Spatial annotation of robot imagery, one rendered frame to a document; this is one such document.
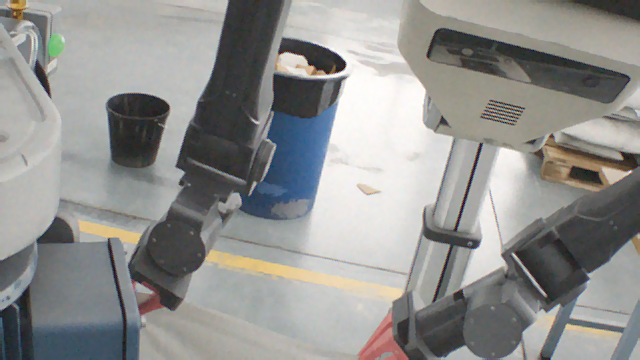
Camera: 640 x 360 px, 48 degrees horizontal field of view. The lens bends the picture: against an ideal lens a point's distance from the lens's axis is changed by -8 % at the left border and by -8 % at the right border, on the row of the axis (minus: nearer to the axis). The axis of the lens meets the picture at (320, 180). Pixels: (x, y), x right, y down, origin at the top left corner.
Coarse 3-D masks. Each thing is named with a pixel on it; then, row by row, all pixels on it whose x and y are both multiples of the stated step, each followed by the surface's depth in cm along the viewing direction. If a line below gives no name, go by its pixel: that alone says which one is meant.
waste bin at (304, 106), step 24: (288, 48) 330; (312, 48) 329; (288, 72) 289; (336, 72) 322; (288, 96) 292; (312, 96) 294; (336, 96) 303; (288, 120) 298; (312, 120) 302; (288, 144) 304; (312, 144) 308; (288, 168) 309; (312, 168) 316; (264, 192) 314; (288, 192) 316; (312, 192) 325; (264, 216) 320; (288, 216) 322
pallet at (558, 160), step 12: (552, 144) 423; (552, 156) 406; (564, 156) 409; (576, 156) 413; (588, 156) 419; (624, 156) 434; (540, 168) 419; (552, 168) 408; (564, 168) 408; (588, 168) 405; (600, 168) 405; (612, 168) 408; (624, 168) 412; (552, 180) 411; (564, 180) 410; (576, 180) 414
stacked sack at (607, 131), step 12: (600, 120) 400; (612, 120) 404; (624, 120) 411; (564, 132) 393; (576, 132) 392; (588, 132) 391; (600, 132) 392; (612, 132) 393; (624, 132) 395; (636, 132) 398; (600, 144) 394; (612, 144) 392; (624, 144) 392; (636, 144) 392
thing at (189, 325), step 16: (192, 304) 85; (160, 320) 86; (176, 320) 86; (192, 320) 86; (208, 320) 85; (224, 320) 84; (240, 320) 85; (144, 336) 88; (160, 336) 88; (176, 336) 87; (192, 336) 87; (208, 336) 86; (224, 336) 85; (240, 336) 84; (256, 336) 84; (272, 336) 83; (144, 352) 89; (160, 352) 89; (176, 352) 88; (192, 352) 88; (208, 352) 87; (224, 352) 86; (240, 352) 85; (256, 352) 85; (272, 352) 84; (288, 352) 83; (304, 352) 83; (320, 352) 83; (336, 352) 82
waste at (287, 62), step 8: (280, 56) 321; (288, 56) 321; (296, 56) 322; (280, 64) 320; (288, 64) 319; (296, 64) 320; (304, 64) 324; (296, 72) 303; (304, 72) 305; (312, 72) 315; (320, 72) 318
